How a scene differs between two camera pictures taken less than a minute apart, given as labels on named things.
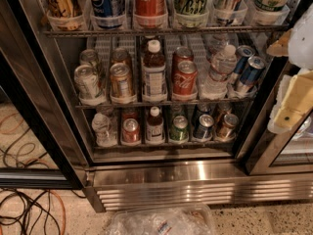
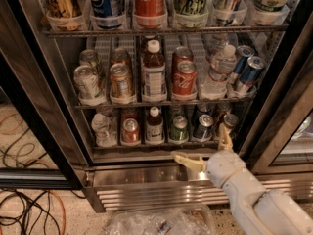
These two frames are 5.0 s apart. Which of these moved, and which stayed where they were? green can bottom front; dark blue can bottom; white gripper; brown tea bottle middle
Moved: white gripper
Stayed: brown tea bottle middle; dark blue can bottom; green can bottom front
